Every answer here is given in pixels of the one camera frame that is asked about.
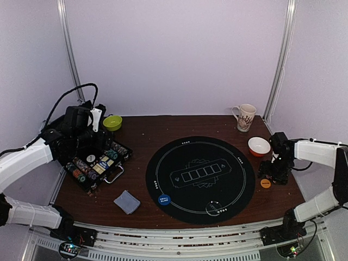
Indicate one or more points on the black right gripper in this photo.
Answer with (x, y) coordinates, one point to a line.
(273, 174)

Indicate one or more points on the row poker chips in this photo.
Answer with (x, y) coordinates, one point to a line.
(118, 152)
(81, 171)

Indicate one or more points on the orange big blind button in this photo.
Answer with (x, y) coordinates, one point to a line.
(265, 183)

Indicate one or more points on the black poker chip case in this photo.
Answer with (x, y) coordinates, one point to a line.
(85, 148)

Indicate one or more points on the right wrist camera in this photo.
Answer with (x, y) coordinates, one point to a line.
(278, 140)

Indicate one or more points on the round black poker mat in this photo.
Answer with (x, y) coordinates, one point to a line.
(196, 170)

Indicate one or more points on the left aluminium frame post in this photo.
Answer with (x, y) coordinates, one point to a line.
(61, 5)

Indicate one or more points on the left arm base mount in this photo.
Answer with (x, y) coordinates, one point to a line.
(73, 242)

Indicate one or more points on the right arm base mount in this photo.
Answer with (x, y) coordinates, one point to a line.
(282, 235)

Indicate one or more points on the clear dealer button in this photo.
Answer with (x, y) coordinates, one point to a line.
(213, 208)

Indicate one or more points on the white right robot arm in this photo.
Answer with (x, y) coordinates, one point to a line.
(320, 168)

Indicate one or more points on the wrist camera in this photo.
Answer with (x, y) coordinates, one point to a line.
(278, 140)
(76, 119)

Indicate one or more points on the right aluminium frame post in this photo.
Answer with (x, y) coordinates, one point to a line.
(282, 58)

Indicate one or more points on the orange white bowl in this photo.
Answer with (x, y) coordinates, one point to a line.
(258, 146)

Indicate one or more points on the front row poker chips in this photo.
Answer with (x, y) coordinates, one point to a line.
(81, 171)

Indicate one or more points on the back row poker chips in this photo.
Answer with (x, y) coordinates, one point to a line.
(118, 152)

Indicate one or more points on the white round dealer chip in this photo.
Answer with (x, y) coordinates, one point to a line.
(91, 158)

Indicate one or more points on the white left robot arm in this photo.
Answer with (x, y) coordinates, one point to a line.
(16, 165)

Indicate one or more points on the green bowl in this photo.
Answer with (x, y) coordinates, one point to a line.
(113, 123)

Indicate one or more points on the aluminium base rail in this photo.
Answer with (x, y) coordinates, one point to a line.
(238, 242)

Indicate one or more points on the texas holdem card deck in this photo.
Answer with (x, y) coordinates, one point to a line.
(102, 165)

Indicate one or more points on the white patterned mug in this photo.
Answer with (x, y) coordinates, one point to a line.
(244, 115)

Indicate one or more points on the grey folded cloth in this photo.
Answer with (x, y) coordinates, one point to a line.
(127, 202)

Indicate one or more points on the aluminium frame post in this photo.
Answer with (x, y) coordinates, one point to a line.
(61, 5)
(282, 58)

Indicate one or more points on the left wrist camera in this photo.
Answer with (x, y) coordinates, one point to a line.
(76, 119)

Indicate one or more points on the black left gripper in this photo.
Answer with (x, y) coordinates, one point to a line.
(99, 144)

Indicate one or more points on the blue small blind button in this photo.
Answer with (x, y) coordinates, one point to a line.
(164, 200)

